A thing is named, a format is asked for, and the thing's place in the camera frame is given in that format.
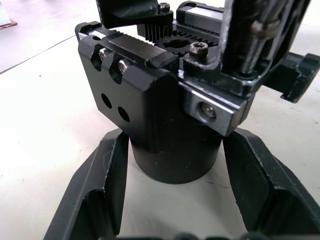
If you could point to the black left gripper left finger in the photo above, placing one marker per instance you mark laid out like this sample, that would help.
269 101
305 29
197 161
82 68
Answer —
87 200

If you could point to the long metal screw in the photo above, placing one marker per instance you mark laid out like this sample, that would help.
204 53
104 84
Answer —
251 57

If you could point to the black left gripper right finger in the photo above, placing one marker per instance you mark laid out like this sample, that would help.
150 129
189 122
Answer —
270 200

